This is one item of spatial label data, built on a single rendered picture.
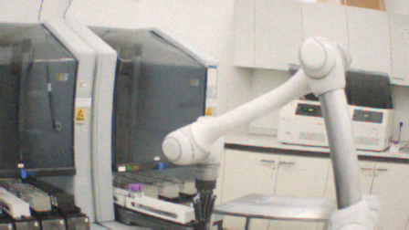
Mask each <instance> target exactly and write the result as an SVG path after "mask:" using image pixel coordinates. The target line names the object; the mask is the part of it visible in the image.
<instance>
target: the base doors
mask: <svg viewBox="0 0 409 230"><path fill-rule="evenodd" d="M261 160H266V161H269V162H262V161H261ZM271 161H275V162H271ZM280 162H291V163H293V162H294V163H293V164H287V163H280ZM248 164H254V165H256V166H257V167H251V166H247V165H248ZM331 164H332V162H331V160H330V159H328V160H327V159H321V158H320V159H317V158H306V157H295V156H283V155H277V154H276V155H272V154H265V153H259V152H256V153H253V152H240V151H233V150H225V149H224V152H223V156H222V159H221V160H220V166H219V177H218V178H217V179H216V189H215V190H214V194H217V198H216V200H215V205H217V204H222V203H226V202H229V201H232V200H235V199H237V198H240V197H243V196H246V195H249V194H252V193H259V194H269V195H271V194H274V195H283V196H286V195H287V196H297V197H298V196H300V197H304V196H305V197H318V198H319V197H321V198H324V197H326V198H336V195H335V194H336V193H335V187H334V186H335V184H334V180H333V178H334V176H333V171H332V166H331ZM358 164H359V172H360V179H361V180H360V182H361V188H362V195H363V194H365V195H366V194H372V195H377V197H378V198H379V200H380V205H381V212H380V213H381V215H380V217H379V223H378V227H377V230H409V217H408V215H409V164H396V163H394V164H392V163H382V162H379V163H378V162H377V163H376V164H375V162H358ZM273 167H275V170H273V171H272V169H273ZM362 167H363V168H367V169H369V168H372V169H371V170H364V169H361V168H362ZM374 167H375V172H374ZM298 168H300V169H304V170H306V169H307V170H306V171H304V172H303V171H299V170H297V169H298ZM378 168H379V169H387V171H383V170H380V171H379V170H377V169H378ZM271 172H273V175H272V179H271V178H270V174H271ZM370 174H371V175H372V176H370ZM376 174H378V175H377V176H375V175H376ZM372 180H373V181H372ZM406 223H407V224H406ZM245 224H246V218H245V217H241V216H239V217H236V216H231V215H225V219H224V222H223V228H224V229H226V228H227V229H231V230H245ZM323 225H324V223H321V222H319V223H317V222H315V223H314V222H296V221H294V222H292V221H286V220H285V221H281V220H279V221H278V220H269V219H268V220H266V219H257V218H255V219H253V218H252V224H251V227H250V230H322V229H323Z"/></svg>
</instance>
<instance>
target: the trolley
mask: <svg viewBox="0 0 409 230"><path fill-rule="evenodd" d="M336 201H337V200H336V198H326V197H324V198H321V197H319V198H318V197H305V196H304V197H300V196H298V197H297V196H287V195H286V196H283V195H274V194H271V195H269V194H259V193H252V194H249V195H246V196H243V197H240V198H237V199H235V200H232V201H229V202H226V203H222V204H217V205H215V207H214V211H213V215H212V217H211V218H209V219H211V220H210V221H208V222H207V223H210V224H209V230H212V223H213V219H214V214H222V215H231V216H236V217H239V216H241V217H245V218H246V224H245V230H250V227H251V224H252V218H253V219H255V218H257V219H266V220H268V219H269V220H278V221H279V220H281V221H285V220H286V221H292V222H294V221H296V222H314V223H315V222H317V223H319V222H321V223H324V225H323V229H322V230H328V229H329V226H330V224H331V223H330V220H331V217H332V215H333V214H334V212H335V210H336V209H337V202H336Z"/></svg>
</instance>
